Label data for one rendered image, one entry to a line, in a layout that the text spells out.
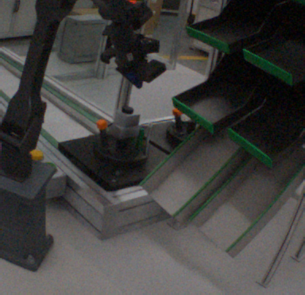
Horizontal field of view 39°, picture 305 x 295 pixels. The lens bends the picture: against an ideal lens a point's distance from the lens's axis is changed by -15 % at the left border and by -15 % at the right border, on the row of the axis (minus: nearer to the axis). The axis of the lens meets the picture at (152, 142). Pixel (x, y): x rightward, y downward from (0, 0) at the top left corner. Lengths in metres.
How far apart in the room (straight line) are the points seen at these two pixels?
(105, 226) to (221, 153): 0.30
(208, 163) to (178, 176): 0.07
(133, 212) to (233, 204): 0.26
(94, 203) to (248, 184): 0.34
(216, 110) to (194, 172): 0.15
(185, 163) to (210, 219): 0.16
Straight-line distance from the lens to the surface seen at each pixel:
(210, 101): 0.99
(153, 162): 1.24
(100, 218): 1.07
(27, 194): 0.86
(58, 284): 0.95
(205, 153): 1.05
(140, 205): 1.13
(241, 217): 0.95
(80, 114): 1.53
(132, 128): 1.21
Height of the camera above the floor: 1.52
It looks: 24 degrees down
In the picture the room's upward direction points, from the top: 11 degrees clockwise
